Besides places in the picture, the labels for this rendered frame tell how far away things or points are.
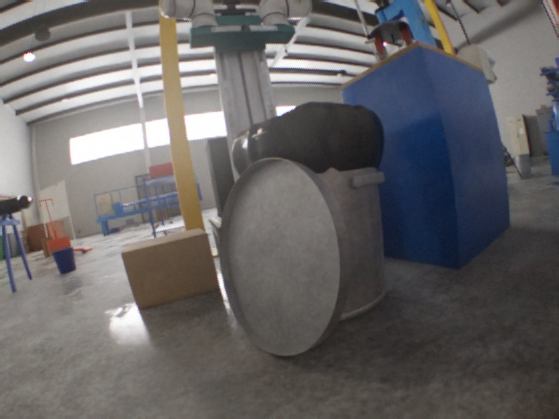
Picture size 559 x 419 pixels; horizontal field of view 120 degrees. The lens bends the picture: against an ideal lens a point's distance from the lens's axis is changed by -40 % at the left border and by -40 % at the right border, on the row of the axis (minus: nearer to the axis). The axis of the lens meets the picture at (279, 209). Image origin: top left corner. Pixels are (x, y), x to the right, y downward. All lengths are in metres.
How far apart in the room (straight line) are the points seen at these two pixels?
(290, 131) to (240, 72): 1.15
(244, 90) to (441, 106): 1.19
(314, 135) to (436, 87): 0.61
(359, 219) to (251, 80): 1.28
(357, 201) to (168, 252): 0.92
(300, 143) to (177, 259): 0.87
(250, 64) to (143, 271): 1.42
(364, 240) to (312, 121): 0.38
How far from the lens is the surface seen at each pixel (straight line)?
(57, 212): 9.14
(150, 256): 1.34
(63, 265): 3.44
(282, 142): 0.74
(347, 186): 0.77
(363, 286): 0.87
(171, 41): 2.70
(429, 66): 1.17
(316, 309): 0.63
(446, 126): 1.12
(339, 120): 0.75
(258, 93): 1.79
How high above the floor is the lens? 0.45
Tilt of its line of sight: 5 degrees down
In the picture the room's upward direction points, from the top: 11 degrees counter-clockwise
